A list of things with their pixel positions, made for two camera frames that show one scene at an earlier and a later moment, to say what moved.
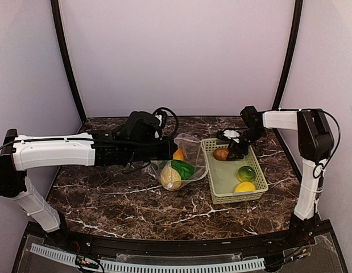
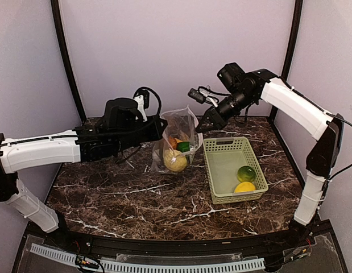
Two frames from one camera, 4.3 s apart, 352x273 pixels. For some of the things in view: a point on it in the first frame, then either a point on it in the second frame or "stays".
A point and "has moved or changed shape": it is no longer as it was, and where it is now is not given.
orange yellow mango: x=178 y=154 has moved or changed shape
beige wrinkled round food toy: x=170 y=178 -> x=174 y=160
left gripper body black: x=144 y=151 -> x=130 y=138
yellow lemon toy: x=245 y=186 stays
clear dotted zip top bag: x=189 y=163 has moved or changed shape
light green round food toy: x=246 y=174 stays
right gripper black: x=235 y=149 -> x=217 y=118
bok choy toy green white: x=186 y=169 -> x=183 y=146
